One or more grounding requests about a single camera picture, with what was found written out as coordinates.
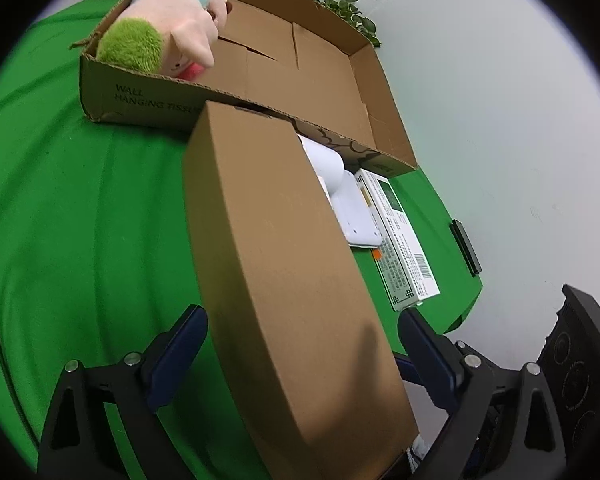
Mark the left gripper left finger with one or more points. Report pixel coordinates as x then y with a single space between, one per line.
77 441

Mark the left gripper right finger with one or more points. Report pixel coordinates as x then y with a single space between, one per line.
502 424

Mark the pink teal plush toy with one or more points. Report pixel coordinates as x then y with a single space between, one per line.
171 38

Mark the large open cardboard box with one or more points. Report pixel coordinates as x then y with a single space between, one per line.
291 59

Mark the right potted green plant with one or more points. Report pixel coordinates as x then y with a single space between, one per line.
349 12

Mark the white plastic device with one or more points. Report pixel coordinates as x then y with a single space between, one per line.
353 214

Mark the long brown cardboard box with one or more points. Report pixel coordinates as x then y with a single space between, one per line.
298 337

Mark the white hair dryer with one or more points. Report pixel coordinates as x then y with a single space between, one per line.
326 163

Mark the white green printed carton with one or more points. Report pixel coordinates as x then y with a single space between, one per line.
400 259

